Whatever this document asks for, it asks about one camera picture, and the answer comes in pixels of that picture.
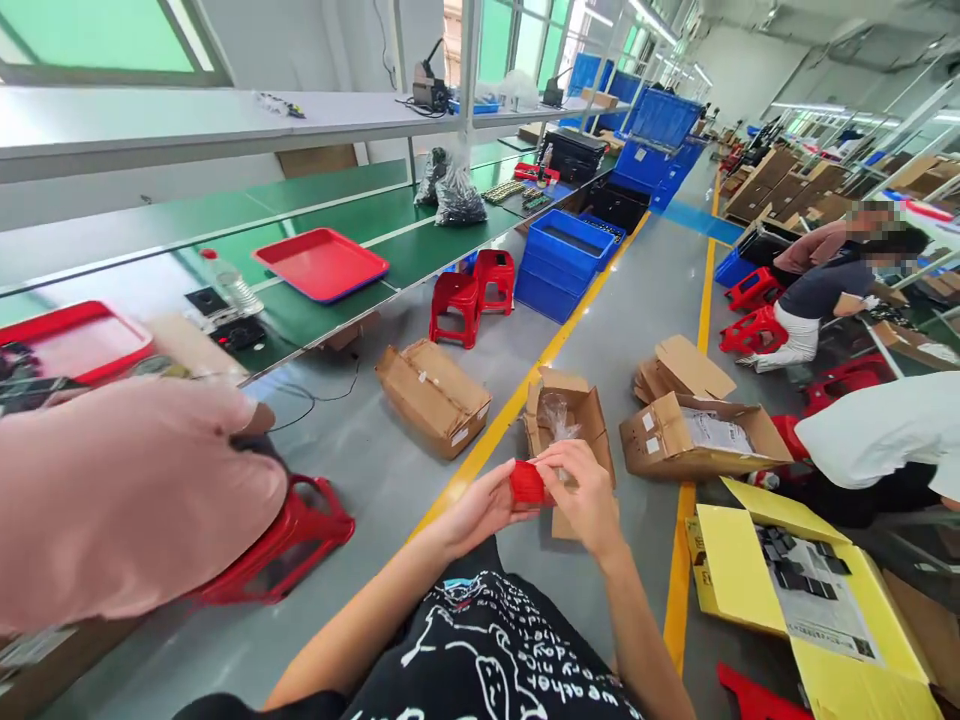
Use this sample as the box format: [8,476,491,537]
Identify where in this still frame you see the red ribbed bundle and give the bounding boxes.
[508,458,559,513]

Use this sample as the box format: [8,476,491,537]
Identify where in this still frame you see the person's left thumb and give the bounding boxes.
[479,459,522,498]

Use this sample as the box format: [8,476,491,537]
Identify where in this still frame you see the person's body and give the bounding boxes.
[173,536,643,720]

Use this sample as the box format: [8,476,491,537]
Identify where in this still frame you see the white overhead shelf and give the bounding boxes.
[0,83,633,186]

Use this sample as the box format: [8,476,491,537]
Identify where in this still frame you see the red plastic tray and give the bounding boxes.
[0,300,156,387]

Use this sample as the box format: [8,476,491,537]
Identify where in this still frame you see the bag of black parts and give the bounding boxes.
[413,146,450,208]
[433,161,490,229]

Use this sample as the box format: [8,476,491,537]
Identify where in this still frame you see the person's right index finger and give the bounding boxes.
[535,439,595,465]

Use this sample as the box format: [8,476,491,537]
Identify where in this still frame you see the open tall cardboard box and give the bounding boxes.
[518,365,621,541]

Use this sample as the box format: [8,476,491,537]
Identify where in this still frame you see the black floor cable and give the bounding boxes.
[266,358,363,435]

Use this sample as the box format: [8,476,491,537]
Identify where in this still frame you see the printed paper sheet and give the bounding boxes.
[772,536,888,669]

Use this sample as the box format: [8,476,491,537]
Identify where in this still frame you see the stack of blue crates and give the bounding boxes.
[512,208,628,326]

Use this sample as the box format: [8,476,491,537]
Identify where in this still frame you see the large blue lidded crate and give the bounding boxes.
[608,86,709,217]

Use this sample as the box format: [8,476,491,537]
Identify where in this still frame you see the black hard case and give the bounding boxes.
[538,127,609,189]

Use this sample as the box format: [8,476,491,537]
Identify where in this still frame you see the clear plastic water bottle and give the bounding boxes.
[199,248,265,319]

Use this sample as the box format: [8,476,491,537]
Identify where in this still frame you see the yellow open carton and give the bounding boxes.
[685,476,943,720]

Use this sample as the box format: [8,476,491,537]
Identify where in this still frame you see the person's right hand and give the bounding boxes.
[535,438,628,568]

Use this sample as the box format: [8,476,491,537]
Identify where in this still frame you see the pile of black parts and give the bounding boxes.
[754,524,853,601]

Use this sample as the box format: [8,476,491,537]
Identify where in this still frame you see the stack of red stools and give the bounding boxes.
[473,248,517,316]
[428,271,481,352]

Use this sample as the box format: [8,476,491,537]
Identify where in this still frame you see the person's left hand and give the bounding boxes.
[427,459,561,558]

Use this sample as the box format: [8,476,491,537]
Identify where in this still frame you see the brown cardboard box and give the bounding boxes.
[0,614,148,720]

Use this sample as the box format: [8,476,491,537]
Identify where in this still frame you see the pile of circuit boards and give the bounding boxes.
[481,178,549,211]

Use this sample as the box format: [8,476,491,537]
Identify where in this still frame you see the window with green glass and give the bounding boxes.
[0,0,235,88]

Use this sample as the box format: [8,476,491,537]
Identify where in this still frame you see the person's left fingers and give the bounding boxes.
[508,500,561,529]

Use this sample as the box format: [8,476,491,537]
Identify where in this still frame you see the small black box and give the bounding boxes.
[184,286,228,319]

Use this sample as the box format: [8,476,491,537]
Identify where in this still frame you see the open cardboard box with papers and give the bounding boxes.
[618,389,795,484]

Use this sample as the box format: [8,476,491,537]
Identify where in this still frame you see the clear plastic bag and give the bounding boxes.
[538,391,585,456]

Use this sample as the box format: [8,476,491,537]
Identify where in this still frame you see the stack of brown cartons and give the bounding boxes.
[721,146,856,226]

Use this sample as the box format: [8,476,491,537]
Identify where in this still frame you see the closed cardboard box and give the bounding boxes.
[374,338,494,462]

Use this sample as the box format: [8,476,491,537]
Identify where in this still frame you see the black plastic crate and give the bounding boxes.
[584,179,652,235]

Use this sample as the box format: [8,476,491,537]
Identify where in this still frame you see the stack of flat cartons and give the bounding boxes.
[632,334,739,408]

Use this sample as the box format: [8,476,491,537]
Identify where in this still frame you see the black power strip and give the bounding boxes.
[206,317,268,354]

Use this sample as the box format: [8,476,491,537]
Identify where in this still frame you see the green topped workbench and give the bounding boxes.
[0,127,639,391]

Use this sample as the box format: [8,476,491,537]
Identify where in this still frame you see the red plastic stool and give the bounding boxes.
[803,353,898,418]
[715,661,814,720]
[723,266,786,315]
[718,304,790,355]
[187,472,358,609]

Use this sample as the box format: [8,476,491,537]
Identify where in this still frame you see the red tray with blue rim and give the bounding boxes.
[251,227,391,306]

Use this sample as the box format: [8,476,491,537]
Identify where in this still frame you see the soldering station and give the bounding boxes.
[404,37,454,118]

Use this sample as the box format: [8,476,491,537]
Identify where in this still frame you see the person's right thumb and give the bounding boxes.
[544,467,580,513]

